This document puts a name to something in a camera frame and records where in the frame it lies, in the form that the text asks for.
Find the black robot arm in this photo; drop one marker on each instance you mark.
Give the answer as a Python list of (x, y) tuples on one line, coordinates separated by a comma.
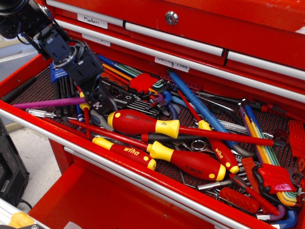
[(36, 24)]

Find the rainbow Allen key set left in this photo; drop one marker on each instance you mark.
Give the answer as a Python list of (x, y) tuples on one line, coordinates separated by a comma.
[(137, 81)]

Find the long blue Allen key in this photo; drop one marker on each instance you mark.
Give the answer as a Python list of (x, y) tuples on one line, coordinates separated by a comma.
[(203, 110)]

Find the white label cutting tools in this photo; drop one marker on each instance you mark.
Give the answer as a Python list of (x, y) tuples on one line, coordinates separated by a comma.
[(171, 64)]

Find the yellow sponge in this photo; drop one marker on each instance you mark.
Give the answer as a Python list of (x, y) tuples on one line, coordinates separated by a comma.
[(20, 220)]

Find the grey blue handle screwdriver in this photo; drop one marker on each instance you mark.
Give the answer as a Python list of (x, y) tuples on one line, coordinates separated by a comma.
[(99, 120)]

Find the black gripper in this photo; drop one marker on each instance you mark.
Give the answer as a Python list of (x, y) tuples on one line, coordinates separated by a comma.
[(83, 66)]

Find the small red yellow screwdriver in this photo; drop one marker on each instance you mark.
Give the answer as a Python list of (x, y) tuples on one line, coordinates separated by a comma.
[(85, 107)]

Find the silver drawer lock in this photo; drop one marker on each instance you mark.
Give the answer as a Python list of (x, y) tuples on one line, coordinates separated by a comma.
[(171, 18)]

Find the red black small screwdriver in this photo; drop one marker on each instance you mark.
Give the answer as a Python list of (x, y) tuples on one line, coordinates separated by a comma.
[(269, 207)]

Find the rainbow allen key set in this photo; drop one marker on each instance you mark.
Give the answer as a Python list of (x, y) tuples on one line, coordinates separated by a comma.
[(137, 81), (274, 180)]

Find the red key holder right edge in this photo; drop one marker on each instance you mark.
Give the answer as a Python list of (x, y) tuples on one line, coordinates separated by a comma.
[(297, 142)]

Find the clear handle small screwdriver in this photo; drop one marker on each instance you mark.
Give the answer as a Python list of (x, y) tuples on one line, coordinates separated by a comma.
[(43, 114)]

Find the rainbow Allen key set right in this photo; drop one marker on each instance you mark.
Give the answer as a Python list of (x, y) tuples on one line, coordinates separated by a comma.
[(274, 180)]

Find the black torx key set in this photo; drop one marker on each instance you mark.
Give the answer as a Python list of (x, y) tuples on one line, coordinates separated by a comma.
[(126, 100)]

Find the red yellow screwdriver right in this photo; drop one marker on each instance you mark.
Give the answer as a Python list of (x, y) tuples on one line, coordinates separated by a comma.
[(222, 152)]

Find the red bit holder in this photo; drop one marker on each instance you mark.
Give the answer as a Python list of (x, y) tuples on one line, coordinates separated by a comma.
[(244, 202)]

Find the black computer case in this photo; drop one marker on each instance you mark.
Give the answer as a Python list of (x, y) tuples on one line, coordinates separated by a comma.
[(14, 176)]

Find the long red yellow screwdriver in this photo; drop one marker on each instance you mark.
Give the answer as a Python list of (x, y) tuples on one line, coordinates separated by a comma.
[(198, 165)]

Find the black rod drawer left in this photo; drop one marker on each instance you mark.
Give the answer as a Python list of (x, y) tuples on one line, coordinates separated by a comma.
[(37, 88)]

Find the silver combination wrench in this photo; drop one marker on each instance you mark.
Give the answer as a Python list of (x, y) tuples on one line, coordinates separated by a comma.
[(193, 145)]

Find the violet Allen key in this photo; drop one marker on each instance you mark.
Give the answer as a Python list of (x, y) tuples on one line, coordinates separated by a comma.
[(51, 103)]

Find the large red yellow screwdriver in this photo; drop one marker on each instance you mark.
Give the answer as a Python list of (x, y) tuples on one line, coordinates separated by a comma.
[(132, 122)]

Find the white label markers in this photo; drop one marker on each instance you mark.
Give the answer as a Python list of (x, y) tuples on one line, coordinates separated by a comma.
[(92, 21)]

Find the red yellow wiha screwdriver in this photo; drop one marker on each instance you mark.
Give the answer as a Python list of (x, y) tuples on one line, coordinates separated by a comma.
[(134, 154)]

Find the blue Allen key holder set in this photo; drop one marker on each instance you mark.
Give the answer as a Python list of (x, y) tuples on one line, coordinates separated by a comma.
[(63, 85)]

